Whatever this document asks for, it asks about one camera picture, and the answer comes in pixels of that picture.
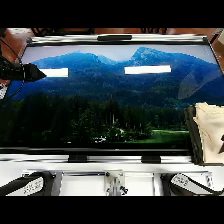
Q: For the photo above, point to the silver frame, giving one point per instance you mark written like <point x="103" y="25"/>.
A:
<point x="86" y="166"/>

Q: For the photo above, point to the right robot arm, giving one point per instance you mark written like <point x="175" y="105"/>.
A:
<point x="186" y="183"/>

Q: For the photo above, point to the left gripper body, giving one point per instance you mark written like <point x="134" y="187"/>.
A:
<point x="11" y="70"/>

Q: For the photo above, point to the beige garment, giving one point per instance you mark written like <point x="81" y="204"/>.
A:
<point x="210" y="130"/>

